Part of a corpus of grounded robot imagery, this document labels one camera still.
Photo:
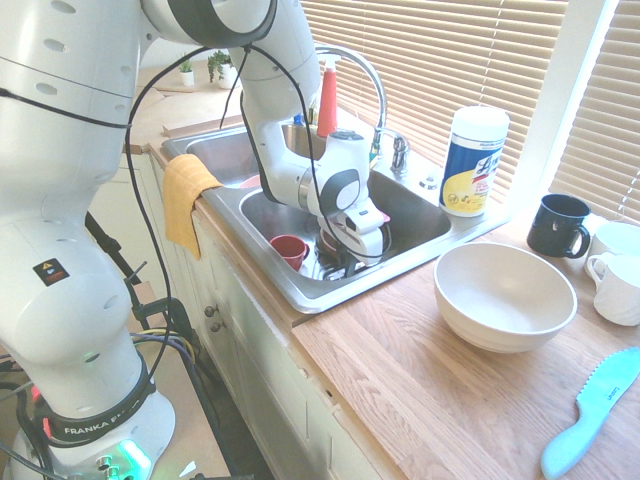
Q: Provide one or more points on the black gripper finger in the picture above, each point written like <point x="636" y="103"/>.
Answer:
<point x="356" y="267"/>

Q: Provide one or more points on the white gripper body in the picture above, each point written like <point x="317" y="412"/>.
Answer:
<point x="367" y="240"/>

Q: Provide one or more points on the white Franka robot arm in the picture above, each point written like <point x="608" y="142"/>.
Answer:
<point x="65" y="200"/>

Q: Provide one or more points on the stainless steel double sink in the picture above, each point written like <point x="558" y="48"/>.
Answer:
<point x="417" y="222"/>

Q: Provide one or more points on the chrome sink hole cap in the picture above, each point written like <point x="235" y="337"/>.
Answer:
<point x="429" y="181"/>

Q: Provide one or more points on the teal serrated plastic knife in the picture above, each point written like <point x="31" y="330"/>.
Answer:
<point x="595" y="405"/>

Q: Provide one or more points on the brown wooden bowl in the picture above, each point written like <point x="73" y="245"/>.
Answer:
<point x="330" y="241"/>

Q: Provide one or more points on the red mug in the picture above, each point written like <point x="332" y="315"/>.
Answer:
<point x="294" y="252"/>

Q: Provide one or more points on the Lysol wipes canister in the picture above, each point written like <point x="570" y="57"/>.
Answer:
<point x="472" y="170"/>

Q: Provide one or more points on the pink plate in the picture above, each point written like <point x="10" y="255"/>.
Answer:
<point x="250" y="182"/>

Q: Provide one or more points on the white kitchen cabinet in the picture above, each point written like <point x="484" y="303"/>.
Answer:
<point x="260" y="360"/>

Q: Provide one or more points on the red spray bottle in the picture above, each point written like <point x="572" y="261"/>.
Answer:
<point x="328" y="105"/>

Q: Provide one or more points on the large white bowl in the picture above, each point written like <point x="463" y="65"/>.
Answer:
<point x="500" y="300"/>

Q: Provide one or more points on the dark cabinet knob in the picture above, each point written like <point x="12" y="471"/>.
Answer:
<point x="217" y="327"/>
<point x="214" y="311"/>

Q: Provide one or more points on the chrome gooseneck faucet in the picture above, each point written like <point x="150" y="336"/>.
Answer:
<point x="372" y="75"/>

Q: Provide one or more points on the yellow dish cloth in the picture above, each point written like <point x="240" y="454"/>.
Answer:
<point x="182" y="200"/>

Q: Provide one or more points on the black mug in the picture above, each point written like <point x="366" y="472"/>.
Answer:
<point x="555" y="227"/>

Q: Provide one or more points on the wide beige window blind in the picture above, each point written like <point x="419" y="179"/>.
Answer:
<point x="440" y="65"/>

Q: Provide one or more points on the trailing potted green plant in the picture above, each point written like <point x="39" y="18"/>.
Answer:
<point x="222" y="67"/>

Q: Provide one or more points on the small potted green plant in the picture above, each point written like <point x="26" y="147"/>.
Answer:
<point x="187" y="75"/>

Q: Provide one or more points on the white mug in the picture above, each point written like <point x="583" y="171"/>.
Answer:
<point x="620" y="292"/>
<point x="617" y="240"/>

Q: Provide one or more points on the narrow beige window blind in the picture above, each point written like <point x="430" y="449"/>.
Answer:
<point x="605" y="125"/>

